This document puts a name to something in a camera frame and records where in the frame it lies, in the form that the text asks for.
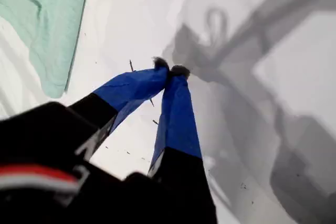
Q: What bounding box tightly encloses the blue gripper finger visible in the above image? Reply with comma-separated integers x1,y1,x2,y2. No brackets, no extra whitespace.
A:
147,65,217,222
68,57,170,161

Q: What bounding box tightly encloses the red and white wire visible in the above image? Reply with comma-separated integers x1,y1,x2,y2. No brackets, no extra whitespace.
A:
0,165,82,196

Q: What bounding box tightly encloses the pale green T-shirt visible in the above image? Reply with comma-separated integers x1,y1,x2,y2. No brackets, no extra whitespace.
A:
0,0,90,98

